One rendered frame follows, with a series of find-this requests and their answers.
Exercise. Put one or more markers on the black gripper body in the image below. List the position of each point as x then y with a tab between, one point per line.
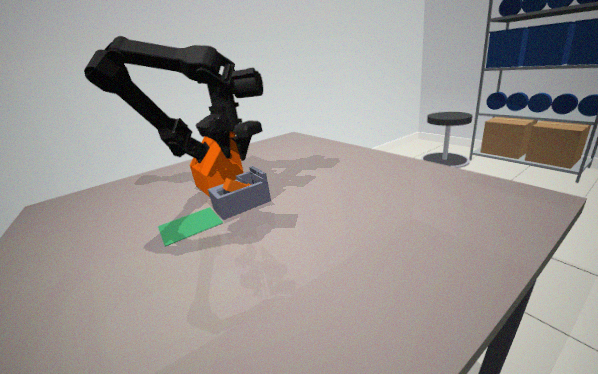
243	129

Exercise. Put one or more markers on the orange l-shaped part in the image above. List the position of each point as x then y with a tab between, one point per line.
232	185

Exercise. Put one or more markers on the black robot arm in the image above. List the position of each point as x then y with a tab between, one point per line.
107	71

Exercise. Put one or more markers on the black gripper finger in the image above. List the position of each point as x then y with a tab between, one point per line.
223	141
242	144

